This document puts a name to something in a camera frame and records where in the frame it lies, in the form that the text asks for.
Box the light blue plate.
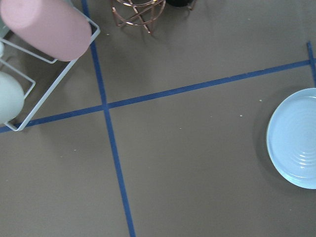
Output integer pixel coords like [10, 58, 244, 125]
[266, 88, 316, 190]

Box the pink cup on rack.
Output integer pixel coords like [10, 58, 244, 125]
[0, 0, 92, 62]

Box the pale green cup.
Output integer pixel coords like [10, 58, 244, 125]
[0, 72, 24, 124]

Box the copper wire bottle rack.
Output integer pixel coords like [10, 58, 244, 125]
[110, 0, 166, 35]

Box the white wire cup rack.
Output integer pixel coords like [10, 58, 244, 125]
[0, 7, 101, 131]

